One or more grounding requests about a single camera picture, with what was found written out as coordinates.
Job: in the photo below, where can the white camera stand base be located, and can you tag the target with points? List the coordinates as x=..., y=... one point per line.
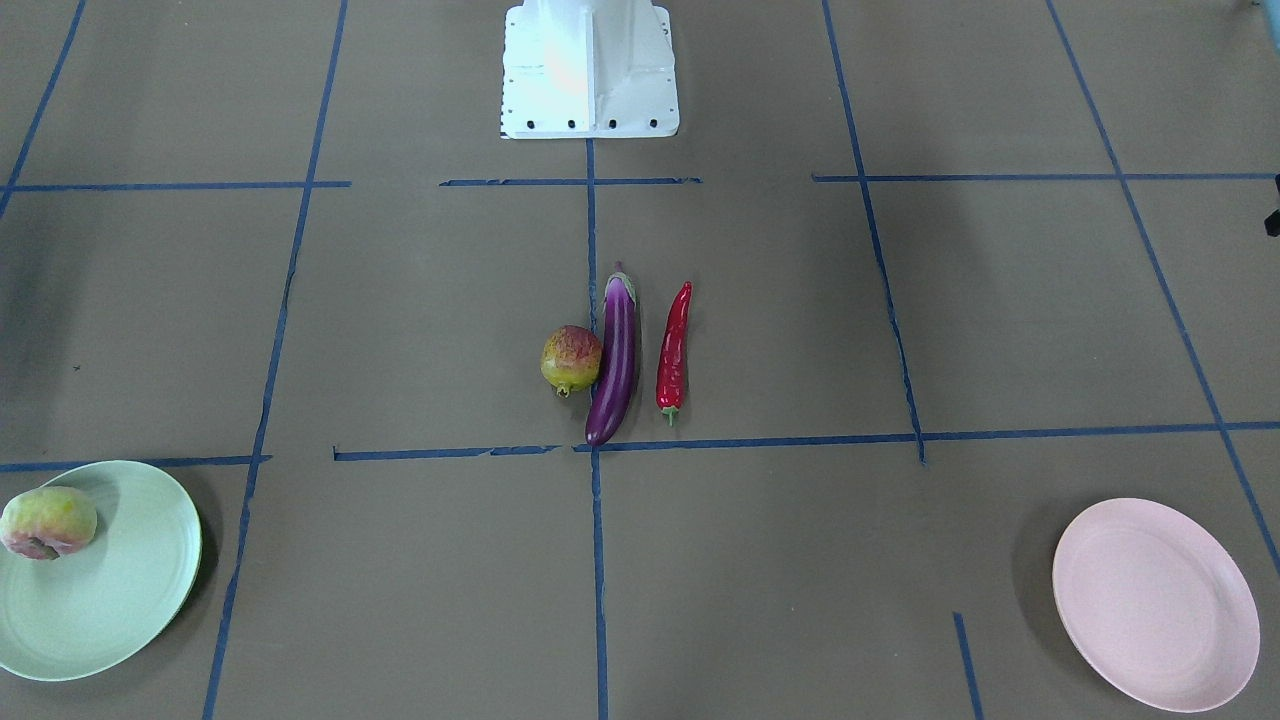
x=588, y=69

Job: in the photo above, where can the green plate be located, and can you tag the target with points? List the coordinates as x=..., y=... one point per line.
x=63, y=619

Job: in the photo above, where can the purple eggplant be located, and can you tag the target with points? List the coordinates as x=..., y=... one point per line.
x=616, y=382

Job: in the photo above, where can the pink plate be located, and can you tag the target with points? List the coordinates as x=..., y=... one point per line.
x=1156, y=605

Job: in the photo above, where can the red-yellow pomegranate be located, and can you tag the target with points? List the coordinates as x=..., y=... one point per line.
x=571, y=359

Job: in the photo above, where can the red chili pepper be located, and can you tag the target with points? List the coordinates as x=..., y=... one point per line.
x=671, y=371

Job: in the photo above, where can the pink-yellow peach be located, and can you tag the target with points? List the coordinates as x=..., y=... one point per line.
x=48, y=522

